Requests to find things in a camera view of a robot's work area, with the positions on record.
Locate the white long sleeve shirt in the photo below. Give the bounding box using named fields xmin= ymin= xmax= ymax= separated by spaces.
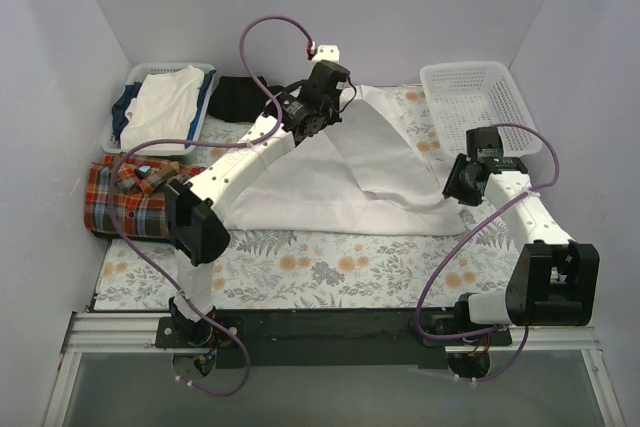
xmin=226 ymin=86 xmax=464 ymax=236

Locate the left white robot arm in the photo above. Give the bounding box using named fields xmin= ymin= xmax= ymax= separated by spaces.
xmin=165 ymin=60 xmax=352 ymax=347

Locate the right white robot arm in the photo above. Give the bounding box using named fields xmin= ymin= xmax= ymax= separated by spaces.
xmin=443 ymin=126 xmax=600 ymax=345

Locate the right white plastic basket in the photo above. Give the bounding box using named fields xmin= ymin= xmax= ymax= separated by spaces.
xmin=419 ymin=61 xmax=542 ymax=158

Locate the black folded garment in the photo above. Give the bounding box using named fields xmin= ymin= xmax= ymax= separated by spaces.
xmin=207 ymin=76 xmax=268 ymax=123

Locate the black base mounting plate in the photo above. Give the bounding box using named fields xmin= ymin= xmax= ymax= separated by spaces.
xmin=154 ymin=308 xmax=488 ymax=369

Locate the folded white shirt in basket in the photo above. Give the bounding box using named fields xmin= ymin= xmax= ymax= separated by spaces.
xmin=120 ymin=65 xmax=205 ymax=150

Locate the floral patterned table mat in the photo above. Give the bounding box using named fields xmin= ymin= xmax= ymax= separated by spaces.
xmin=90 ymin=86 xmax=520 ymax=312

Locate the red plaid shirt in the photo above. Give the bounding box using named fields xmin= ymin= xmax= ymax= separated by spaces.
xmin=84 ymin=154 xmax=203 ymax=241

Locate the navy garment in basket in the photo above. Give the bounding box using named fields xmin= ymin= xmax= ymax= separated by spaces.
xmin=111 ymin=82 xmax=141 ymax=143

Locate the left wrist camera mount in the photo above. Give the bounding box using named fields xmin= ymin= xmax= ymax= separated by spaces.
xmin=306 ymin=42 xmax=340 ymax=63

